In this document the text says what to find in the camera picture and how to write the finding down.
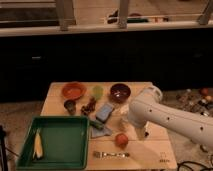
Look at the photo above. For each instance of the red apple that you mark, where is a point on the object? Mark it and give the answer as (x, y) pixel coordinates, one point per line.
(121, 140)

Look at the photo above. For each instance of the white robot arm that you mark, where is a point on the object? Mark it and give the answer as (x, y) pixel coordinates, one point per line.
(146, 107)

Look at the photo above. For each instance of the green plastic tray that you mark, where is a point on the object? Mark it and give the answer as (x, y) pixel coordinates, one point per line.
(64, 141)

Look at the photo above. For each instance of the light green cup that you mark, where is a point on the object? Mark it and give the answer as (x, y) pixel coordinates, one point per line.
(97, 92)

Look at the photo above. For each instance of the dark brown bowl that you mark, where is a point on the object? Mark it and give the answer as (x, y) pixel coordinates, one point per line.
(120, 92)

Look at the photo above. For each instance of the brown dried fruit pile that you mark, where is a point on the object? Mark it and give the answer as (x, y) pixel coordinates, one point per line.
(90, 107)

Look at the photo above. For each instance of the orange plate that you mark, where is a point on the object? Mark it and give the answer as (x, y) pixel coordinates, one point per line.
(73, 90)

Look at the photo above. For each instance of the green cucumber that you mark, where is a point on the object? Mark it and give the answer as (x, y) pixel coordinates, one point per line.
(96, 124)

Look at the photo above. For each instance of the grey blue cloth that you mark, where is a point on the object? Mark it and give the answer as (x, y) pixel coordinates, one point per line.
(96, 133)

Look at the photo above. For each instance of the wooden table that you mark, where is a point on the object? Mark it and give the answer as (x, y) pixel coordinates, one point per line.
(153, 153)

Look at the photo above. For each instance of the black and white brush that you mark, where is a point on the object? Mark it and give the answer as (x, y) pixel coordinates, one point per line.
(146, 133)

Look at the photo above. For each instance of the silver fork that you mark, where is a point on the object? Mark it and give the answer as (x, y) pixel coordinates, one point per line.
(98, 154)

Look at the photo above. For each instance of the yellow corn cob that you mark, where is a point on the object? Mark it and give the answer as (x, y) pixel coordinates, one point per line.
(38, 148)

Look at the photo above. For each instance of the spice bottles cluster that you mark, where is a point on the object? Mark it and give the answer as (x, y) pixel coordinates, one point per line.
(193, 101)

